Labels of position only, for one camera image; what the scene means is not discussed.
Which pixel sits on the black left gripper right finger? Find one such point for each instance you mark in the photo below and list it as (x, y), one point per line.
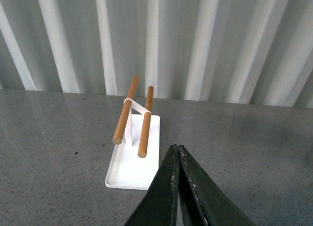
(202, 202)

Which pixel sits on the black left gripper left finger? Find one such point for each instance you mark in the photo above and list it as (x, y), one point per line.
(159, 205)

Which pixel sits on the white rack with wooden bars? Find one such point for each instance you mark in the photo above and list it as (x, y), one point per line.
(135, 158)

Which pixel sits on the white pleated curtain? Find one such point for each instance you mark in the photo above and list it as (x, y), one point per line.
(236, 51)

